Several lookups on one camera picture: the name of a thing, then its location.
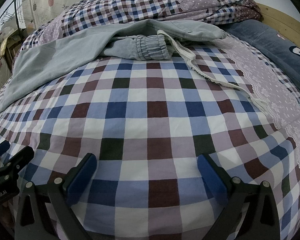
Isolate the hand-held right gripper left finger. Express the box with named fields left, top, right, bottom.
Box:
left=14, top=152, right=98, bottom=240

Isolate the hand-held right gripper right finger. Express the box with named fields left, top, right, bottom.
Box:
left=197, top=154, right=282, bottom=240

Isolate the light grey hooded sweatshirt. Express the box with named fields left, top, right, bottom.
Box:
left=0, top=19, right=268, bottom=114

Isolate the black metal clothes rack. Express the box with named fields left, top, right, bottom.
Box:
left=1, top=0, right=28, bottom=42

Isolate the checkered bed sheet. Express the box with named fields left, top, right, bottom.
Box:
left=0, top=39, right=300, bottom=240

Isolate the dark blue plush pillow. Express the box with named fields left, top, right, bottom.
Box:
left=225, top=19, right=300, bottom=102

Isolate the wooden headboard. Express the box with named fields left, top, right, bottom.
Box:
left=255, top=2, right=300, bottom=47

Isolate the folded checkered quilt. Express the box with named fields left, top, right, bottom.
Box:
left=21, top=0, right=263, bottom=53

